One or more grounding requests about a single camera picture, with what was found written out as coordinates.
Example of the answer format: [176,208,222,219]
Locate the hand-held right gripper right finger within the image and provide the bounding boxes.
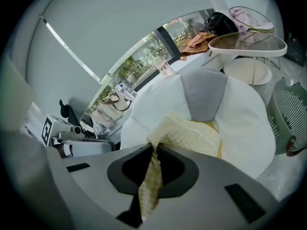
[156,144,200,199]

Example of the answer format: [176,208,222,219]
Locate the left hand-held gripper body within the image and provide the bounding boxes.
[40,115,116,158]

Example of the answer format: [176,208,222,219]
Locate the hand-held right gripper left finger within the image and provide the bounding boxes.
[106,143,154,196]

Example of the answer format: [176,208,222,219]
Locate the yellow checked clothes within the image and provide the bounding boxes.
[138,108,222,221]

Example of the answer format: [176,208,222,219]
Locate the green slatted laundry basket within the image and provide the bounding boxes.
[266,78,307,157]

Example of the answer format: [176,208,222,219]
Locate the orange clothes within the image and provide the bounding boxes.
[182,32,218,56]

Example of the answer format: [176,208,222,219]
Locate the pink clothes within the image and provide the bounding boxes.
[231,8,259,35]

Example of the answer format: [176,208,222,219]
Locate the yellow cushion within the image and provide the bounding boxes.
[190,120,224,159]

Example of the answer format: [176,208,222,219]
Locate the beige tote bag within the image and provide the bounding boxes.
[91,90,133,129]

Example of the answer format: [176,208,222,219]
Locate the white beanbag sofa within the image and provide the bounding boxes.
[119,67,277,180]

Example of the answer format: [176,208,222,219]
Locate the grey cushion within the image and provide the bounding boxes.
[180,69,228,123]

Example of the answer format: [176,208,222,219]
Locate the white and pink bottle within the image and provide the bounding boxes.
[153,56,177,77]

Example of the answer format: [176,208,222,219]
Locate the white roller blind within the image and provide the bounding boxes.
[25,0,215,83]

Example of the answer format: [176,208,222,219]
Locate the round white low table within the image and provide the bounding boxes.
[224,57,273,98]

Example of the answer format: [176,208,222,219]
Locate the round glass-top side table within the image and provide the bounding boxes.
[207,31,288,87]

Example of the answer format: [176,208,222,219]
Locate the black bag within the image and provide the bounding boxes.
[203,11,239,37]

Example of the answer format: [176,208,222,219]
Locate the wire frame basket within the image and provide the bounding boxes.
[228,6,274,35]

